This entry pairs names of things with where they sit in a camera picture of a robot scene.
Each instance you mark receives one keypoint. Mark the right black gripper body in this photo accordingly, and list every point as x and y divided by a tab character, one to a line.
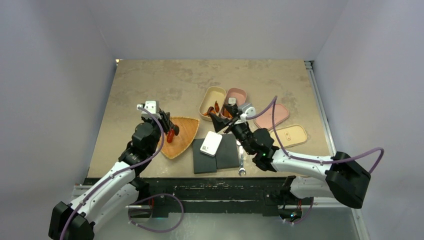
241	132

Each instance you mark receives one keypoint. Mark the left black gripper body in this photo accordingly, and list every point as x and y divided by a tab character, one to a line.
164	126

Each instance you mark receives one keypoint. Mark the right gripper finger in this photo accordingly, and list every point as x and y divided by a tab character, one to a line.
231	111
218	122

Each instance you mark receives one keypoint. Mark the sushi roll with seaweed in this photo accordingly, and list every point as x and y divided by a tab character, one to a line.
232	100

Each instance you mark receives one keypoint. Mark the red brown sausage piece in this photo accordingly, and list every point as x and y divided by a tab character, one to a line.
216	107

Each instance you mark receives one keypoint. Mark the pink lunch box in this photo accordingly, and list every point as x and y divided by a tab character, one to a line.
234	92

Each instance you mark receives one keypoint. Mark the pink lunch box lid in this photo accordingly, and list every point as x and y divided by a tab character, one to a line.
281	113

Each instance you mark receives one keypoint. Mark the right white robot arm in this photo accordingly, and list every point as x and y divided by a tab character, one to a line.
313	176

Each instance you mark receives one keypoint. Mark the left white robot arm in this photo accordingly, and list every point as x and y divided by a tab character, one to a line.
83	217

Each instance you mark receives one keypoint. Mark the cream lunch box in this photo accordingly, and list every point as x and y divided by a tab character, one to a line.
214	94

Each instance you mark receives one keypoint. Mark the cream lunch box lid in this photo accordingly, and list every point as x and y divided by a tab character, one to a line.
289	136

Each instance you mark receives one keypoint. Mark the woven bamboo basket tray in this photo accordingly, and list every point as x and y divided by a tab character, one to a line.
188	128

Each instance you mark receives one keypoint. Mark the white power bank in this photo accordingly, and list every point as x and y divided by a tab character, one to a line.
211	143

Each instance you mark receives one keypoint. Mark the right black foam block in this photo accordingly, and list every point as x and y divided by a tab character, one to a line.
227	155

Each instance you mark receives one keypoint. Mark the black foam block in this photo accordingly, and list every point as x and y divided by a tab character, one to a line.
202	163
227	155

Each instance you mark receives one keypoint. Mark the silver open-end wrench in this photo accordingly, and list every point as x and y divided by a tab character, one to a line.
241	170

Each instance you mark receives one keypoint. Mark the left black foam block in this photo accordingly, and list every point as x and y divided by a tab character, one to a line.
202	163

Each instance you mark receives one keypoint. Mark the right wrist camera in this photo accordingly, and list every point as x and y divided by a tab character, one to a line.
246	111

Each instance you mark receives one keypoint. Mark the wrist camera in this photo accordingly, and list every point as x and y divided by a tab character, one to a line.
150	107
246	111

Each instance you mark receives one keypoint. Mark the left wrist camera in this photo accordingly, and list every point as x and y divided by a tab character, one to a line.
150	107

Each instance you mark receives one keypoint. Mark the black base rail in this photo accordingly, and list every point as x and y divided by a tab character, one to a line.
222	195

